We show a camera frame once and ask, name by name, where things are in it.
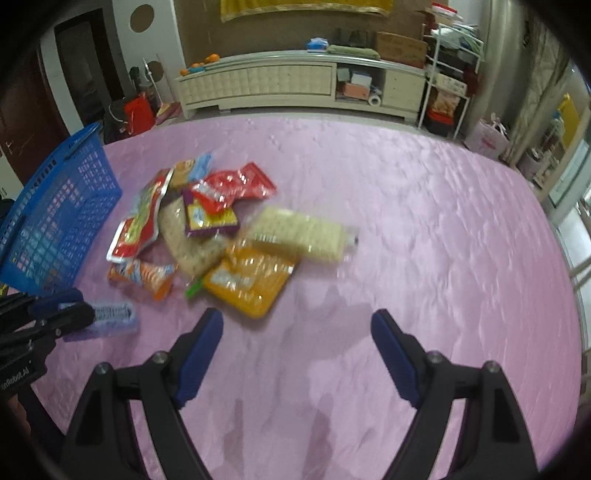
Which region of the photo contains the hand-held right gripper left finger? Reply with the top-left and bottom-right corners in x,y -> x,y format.
58,307 -> 225,480

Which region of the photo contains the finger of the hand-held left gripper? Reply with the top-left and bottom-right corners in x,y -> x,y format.
0,288 -> 85,320
25,302 -> 96,341

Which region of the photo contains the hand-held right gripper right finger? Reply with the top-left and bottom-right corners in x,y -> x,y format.
370,308 -> 541,480

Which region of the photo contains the lavender snack packet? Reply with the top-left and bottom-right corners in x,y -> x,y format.
62,302 -> 139,342

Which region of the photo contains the orange striped snack packet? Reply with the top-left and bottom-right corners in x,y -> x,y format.
107,258 -> 178,301

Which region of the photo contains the yellow snack packet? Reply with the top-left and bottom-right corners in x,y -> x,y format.
201,244 -> 296,320

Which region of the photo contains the blue plastic basket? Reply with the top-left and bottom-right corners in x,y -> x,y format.
0,122 -> 123,298

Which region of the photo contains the red green snack packet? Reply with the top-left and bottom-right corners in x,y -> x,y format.
106,168 -> 174,264

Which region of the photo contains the beige cracker pack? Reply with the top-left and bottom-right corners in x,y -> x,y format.
159,194 -> 232,298

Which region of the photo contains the purple snack packet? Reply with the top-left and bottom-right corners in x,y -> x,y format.
181,185 -> 241,239

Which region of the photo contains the clear pale cracker pack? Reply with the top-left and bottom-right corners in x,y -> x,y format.
242,206 -> 361,265

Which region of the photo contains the bear print biscuit pack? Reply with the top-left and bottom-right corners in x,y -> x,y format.
168,152 -> 215,190

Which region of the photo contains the pink quilted blanket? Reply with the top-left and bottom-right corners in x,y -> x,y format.
28,113 -> 585,480

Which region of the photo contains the dark wooden door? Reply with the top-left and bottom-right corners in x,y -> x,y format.
0,46 -> 77,195

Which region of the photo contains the black bag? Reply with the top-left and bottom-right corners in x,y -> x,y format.
102,104 -> 132,141

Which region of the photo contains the red bag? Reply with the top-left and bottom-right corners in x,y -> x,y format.
124,95 -> 155,136

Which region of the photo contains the pink shopping bag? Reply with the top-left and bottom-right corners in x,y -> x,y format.
465,117 -> 511,160

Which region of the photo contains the white bucket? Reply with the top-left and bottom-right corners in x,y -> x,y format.
519,150 -> 543,178

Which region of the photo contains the black red box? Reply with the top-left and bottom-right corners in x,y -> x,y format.
425,108 -> 458,137

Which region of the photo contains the orange yellow snack bag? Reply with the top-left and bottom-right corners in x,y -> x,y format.
431,90 -> 467,118

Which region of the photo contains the white metal rack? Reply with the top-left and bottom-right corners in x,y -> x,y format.
418,25 -> 485,139

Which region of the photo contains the cream tv cabinet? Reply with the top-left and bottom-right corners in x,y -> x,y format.
174,50 -> 428,123

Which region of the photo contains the dark red cloth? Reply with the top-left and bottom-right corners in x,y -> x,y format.
464,65 -> 483,97

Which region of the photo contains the patterned beige curtain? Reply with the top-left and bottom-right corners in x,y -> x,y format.
508,46 -> 573,167

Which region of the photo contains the yellow towel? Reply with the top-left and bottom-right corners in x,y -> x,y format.
556,95 -> 578,137

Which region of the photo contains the green cushion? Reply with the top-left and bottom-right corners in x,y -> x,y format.
327,44 -> 382,60

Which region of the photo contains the brown cardboard box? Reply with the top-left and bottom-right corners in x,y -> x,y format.
375,31 -> 429,69

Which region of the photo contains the yellow hanging cloth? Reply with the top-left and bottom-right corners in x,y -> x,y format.
219,0 -> 395,23

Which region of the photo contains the round brown wall decoration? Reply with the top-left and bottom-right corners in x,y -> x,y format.
129,6 -> 155,33

